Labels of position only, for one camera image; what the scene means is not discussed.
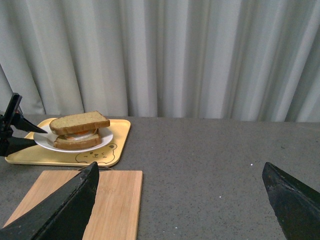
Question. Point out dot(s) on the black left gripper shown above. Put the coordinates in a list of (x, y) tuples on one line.
[(9, 144)]

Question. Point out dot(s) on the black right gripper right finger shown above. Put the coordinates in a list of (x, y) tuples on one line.
[(295, 204)]

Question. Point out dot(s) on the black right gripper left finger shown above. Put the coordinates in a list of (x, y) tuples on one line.
[(63, 215)]

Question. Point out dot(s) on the white round plate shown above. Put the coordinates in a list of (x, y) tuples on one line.
[(46, 140)]

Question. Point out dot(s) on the bread slice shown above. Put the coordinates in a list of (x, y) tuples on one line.
[(81, 122), (64, 143)]

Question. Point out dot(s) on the fake fried egg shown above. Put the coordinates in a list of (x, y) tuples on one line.
[(81, 135)]

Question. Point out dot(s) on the bamboo cutting board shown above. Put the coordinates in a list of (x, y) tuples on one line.
[(115, 214)]

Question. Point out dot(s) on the yellow bear tray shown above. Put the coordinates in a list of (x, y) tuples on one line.
[(105, 156)]

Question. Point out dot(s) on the grey curtain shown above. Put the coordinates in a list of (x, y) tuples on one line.
[(248, 60)]

